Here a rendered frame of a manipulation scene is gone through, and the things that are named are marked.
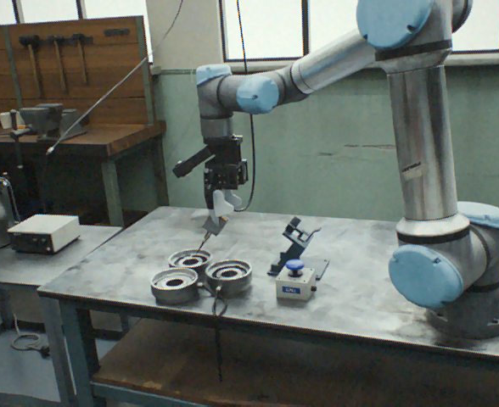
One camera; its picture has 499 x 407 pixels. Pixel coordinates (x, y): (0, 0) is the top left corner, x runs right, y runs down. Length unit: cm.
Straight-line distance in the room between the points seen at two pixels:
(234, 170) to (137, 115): 187
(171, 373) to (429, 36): 99
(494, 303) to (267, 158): 196
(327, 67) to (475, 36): 166
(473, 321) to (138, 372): 82
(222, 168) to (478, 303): 58
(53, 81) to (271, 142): 127
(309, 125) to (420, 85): 194
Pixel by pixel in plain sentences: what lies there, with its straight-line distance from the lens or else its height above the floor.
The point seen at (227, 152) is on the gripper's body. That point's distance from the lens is 123.
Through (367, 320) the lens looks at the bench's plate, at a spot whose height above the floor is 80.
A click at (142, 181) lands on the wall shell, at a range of 328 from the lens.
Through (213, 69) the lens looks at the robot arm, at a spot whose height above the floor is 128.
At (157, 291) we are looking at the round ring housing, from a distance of 123.
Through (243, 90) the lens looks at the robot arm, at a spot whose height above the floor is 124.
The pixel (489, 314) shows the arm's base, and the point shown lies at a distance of 111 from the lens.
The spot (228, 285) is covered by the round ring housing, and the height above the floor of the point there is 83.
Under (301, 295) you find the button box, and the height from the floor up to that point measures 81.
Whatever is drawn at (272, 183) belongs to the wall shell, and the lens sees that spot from 293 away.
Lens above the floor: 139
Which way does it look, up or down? 19 degrees down
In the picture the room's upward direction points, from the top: 4 degrees counter-clockwise
